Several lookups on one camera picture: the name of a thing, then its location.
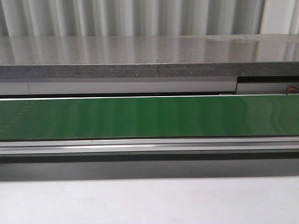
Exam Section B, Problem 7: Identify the grey stone slab shelf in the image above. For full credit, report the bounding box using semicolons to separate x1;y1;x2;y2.
0;35;299;79

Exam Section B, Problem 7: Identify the green conveyor belt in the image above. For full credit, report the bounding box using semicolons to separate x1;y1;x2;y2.
0;95;299;140

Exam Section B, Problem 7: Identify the white pleated curtain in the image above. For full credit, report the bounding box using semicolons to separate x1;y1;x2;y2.
0;0;299;36

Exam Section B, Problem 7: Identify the aluminium conveyor front rail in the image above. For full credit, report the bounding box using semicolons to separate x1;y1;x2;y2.
0;136;299;155

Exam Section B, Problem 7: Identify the red wire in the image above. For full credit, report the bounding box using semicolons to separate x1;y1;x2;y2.
284;86;299;96

